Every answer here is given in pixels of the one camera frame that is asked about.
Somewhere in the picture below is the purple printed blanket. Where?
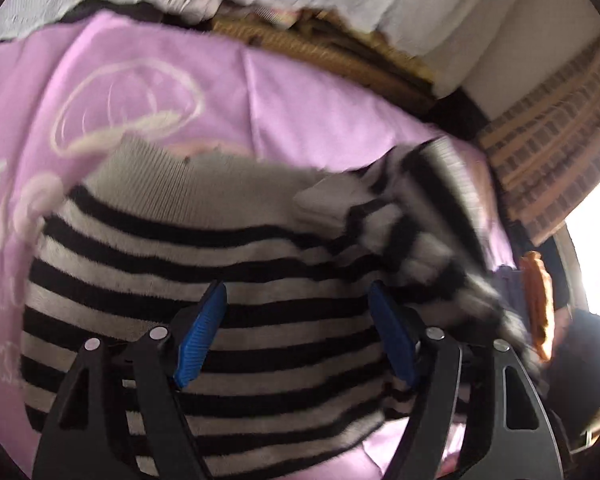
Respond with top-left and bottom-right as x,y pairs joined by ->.
0,12 -> 517,480

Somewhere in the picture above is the white textured quilt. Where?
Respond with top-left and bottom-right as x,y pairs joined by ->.
0,0 -> 563,63

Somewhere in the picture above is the black white striped sweater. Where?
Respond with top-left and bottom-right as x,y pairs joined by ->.
20,135 -> 547,480

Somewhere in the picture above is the dark cloth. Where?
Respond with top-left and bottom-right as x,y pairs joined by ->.
545,306 -> 600,413

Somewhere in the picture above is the orange brown object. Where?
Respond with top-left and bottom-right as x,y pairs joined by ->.
517,250 -> 556,364

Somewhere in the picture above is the plaid curtain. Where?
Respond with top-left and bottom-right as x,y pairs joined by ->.
480,35 -> 600,242

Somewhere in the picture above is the brown woven mat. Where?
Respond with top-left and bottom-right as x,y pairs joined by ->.
210,7 -> 442,117

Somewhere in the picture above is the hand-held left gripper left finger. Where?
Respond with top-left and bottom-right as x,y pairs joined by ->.
32,280 -> 229,480

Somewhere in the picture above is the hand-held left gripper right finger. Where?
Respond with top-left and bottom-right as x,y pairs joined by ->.
368,280 -> 566,480

